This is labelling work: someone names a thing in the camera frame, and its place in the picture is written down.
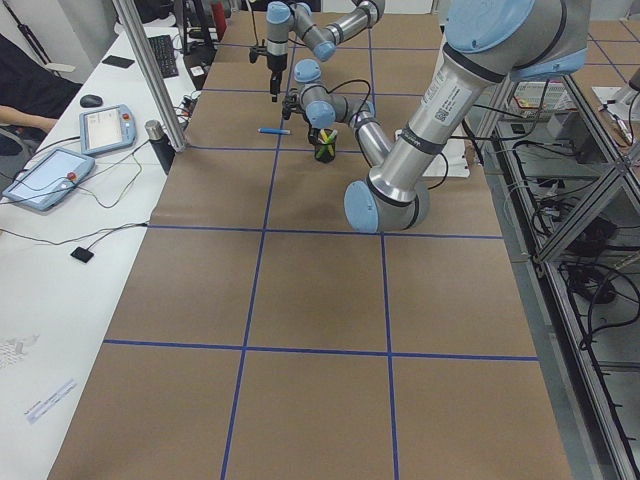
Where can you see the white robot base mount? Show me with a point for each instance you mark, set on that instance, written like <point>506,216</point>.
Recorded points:
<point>450,163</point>

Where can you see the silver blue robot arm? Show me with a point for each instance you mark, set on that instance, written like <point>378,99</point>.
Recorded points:
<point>283,18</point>
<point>485,42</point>

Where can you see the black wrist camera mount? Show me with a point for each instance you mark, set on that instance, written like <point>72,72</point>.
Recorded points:
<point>291,105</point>

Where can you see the white wire basket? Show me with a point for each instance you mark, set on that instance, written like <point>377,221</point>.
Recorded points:
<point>528,96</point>

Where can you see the black keyboard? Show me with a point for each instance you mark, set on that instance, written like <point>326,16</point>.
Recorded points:
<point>164,54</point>

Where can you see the white side desk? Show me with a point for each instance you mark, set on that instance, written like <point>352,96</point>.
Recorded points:
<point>55,309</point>

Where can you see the black computer mouse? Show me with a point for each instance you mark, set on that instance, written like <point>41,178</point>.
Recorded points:
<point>91,101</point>

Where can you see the small black square pad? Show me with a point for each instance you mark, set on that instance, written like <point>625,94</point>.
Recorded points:
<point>82,254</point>

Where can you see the aluminium frame rack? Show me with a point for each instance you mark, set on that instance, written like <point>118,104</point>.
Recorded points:
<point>566,190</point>

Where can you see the blue highlighter pen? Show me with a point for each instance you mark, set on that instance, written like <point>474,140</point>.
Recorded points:
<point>274,131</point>

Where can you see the teach pendant tablet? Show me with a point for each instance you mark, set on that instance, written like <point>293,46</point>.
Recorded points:
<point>106,129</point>
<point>50,180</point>

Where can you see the dark steel water bottle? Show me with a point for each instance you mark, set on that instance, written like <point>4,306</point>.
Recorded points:
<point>160,143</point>

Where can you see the person in black shirt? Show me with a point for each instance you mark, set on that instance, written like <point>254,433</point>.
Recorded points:
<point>32,98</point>

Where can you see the black phone on desk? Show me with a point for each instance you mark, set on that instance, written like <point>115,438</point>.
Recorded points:
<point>118,61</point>

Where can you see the green highlighter pen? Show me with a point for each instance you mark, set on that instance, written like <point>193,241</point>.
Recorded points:
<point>324,153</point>

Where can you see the near teach pendant tablet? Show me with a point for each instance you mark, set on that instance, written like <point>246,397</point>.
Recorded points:
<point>50,180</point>

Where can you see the black mesh pen cup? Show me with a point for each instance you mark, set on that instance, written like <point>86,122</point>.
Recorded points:
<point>334,145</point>

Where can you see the paper label on desk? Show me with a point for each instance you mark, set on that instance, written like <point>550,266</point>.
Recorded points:
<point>60,400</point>

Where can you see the far teach pendant tablet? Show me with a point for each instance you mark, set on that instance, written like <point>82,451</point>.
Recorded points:
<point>106,129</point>

